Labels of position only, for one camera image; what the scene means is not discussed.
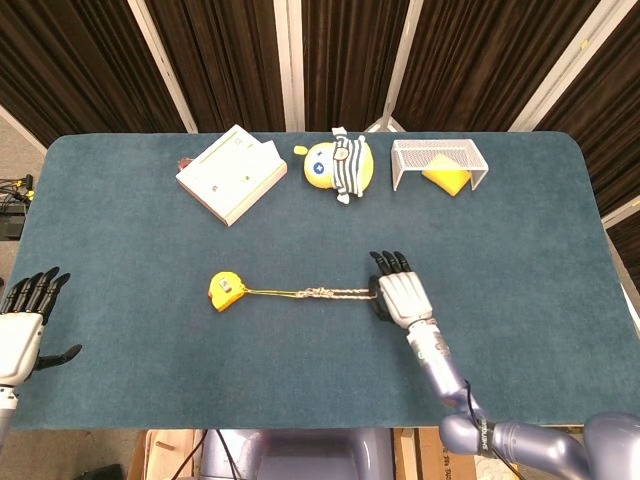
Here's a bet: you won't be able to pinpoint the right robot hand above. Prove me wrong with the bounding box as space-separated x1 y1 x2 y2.
366 250 434 325

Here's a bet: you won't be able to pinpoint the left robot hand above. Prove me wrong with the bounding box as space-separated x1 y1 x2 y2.
0 266 83 389

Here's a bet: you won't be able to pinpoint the braided rope loop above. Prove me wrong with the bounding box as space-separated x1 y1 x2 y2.
241 285 382 303

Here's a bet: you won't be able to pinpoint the yellow tape measure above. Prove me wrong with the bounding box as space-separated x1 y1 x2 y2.
207 271 247 314

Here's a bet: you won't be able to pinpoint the yellow sponge block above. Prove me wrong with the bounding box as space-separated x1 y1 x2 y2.
422 154 472 198

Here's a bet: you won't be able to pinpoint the yellow striped plush toy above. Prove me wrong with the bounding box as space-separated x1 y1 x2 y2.
293 127 375 205

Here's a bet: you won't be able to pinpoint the cardboard box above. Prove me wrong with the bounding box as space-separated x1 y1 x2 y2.
393 427 477 480

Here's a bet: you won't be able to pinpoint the white tripod stand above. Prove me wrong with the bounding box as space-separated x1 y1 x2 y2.
363 102 407 134

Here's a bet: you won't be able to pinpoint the wooden board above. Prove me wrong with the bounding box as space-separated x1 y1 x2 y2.
127 429 206 480

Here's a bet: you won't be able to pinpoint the blue table mat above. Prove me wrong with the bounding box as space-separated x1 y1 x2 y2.
8 130 636 432

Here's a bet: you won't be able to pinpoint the robot torso base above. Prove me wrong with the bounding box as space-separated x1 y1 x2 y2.
199 427 396 480

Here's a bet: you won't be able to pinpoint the white box book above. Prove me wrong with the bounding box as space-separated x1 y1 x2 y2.
175 124 288 228

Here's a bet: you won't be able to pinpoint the white wire mesh rack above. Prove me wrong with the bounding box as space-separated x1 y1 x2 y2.
390 138 490 193

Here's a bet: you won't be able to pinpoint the black cables and devices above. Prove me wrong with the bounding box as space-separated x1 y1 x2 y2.
0 173 36 241

